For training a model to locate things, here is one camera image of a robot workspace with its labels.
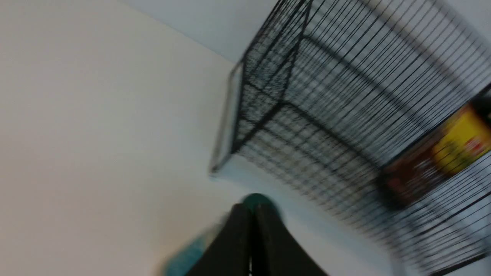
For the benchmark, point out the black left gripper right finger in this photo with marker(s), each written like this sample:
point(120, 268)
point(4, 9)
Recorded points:
point(275, 251)

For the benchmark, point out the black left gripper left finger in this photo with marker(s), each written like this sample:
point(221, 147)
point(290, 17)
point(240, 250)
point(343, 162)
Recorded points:
point(229, 253)

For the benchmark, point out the green-capped seasoning bottle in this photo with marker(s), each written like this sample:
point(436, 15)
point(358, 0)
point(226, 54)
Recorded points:
point(188, 255)

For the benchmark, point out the dark soy sauce bottle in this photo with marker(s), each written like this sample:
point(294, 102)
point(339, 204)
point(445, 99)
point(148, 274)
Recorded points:
point(444, 151)

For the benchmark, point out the black wire mesh shelf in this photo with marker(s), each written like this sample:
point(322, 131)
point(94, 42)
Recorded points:
point(329, 91)

